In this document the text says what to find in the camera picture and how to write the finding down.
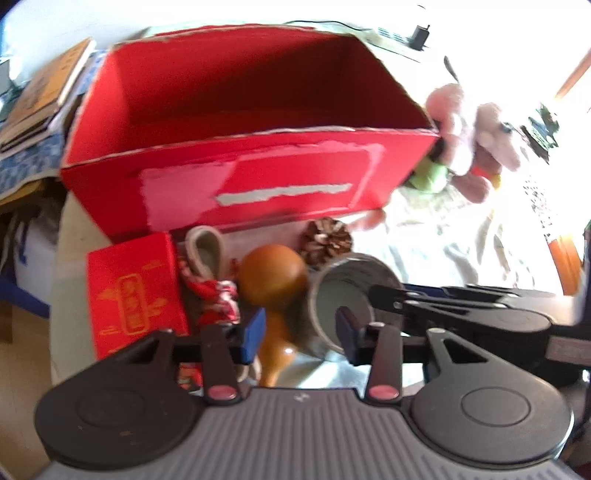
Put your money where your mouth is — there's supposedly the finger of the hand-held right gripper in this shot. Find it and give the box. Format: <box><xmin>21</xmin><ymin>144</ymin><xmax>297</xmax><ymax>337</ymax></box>
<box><xmin>406</xmin><ymin>282</ymin><xmax>561</xmax><ymax>303</ymax></box>
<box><xmin>368</xmin><ymin>285</ymin><xmax>490</xmax><ymax>326</ymax></box>

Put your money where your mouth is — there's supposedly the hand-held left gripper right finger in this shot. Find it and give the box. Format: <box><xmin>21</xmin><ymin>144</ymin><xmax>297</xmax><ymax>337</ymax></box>
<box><xmin>335</xmin><ymin>305</ymin><xmax>509</xmax><ymax>407</ymax></box>

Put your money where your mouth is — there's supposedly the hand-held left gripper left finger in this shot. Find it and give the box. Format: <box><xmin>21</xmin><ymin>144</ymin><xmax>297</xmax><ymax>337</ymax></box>
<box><xmin>99</xmin><ymin>307</ymin><xmax>267</xmax><ymax>407</ymax></box>

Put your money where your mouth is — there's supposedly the red white knot ornament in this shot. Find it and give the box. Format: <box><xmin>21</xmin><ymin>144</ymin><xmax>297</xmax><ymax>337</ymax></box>
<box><xmin>178</xmin><ymin>226</ymin><xmax>262</xmax><ymax>381</ymax></box>

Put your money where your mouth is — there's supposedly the brown wooden gourd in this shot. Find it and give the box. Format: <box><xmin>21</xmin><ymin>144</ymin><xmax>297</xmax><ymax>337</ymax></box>
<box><xmin>238</xmin><ymin>244</ymin><xmax>309</xmax><ymax>387</ymax></box>

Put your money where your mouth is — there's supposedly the small red gift box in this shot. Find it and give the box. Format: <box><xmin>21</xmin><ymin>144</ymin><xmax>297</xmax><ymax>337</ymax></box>
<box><xmin>87</xmin><ymin>232</ymin><xmax>204</xmax><ymax>393</ymax></box>

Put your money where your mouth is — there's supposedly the large red cardboard box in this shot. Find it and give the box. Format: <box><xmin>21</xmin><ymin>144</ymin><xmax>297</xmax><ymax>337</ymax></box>
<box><xmin>60</xmin><ymin>25</ymin><xmax>441</xmax><ymax>243</ymax></box>

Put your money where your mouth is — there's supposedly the brown pine cone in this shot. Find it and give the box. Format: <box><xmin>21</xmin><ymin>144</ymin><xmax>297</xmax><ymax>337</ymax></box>
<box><xmin>300</xmin><ymin>217</ymin><xmax>354</xmax><ymax>268</ymax></box>

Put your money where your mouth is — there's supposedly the pink plush toy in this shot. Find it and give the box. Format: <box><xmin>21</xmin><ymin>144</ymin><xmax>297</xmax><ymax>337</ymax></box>
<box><xmin>358</xmin><ymin>83</ymin><xmax>532</xmax><ymax>232</ymax></box>

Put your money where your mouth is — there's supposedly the white power strip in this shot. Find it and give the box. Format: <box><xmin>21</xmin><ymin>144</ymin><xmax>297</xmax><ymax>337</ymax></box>
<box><xmin>369</xmin><ymin>25</ymin><xmax>416</xmax><ymax>51</ymax></box>

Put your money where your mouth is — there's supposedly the blue patterned cloth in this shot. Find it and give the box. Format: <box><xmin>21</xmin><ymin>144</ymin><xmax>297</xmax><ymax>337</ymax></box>
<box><xmin>0</xmin><ymin>51</ymin><xmax>107</xmax><ymax>204</ymax></box>

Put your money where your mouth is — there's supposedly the brown book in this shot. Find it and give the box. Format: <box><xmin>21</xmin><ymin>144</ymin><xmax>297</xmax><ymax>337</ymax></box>
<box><xmin>0</xmin><ymin>90</ymin><xmax>63</xmax><ymax>153</ymax></box>

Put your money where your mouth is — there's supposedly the black cable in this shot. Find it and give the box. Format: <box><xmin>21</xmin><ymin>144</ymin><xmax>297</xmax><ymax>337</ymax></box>
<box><xmin>285</xmin><ymin>18</ymin><xmax>372</xmax><ymax>32</ymax></box>

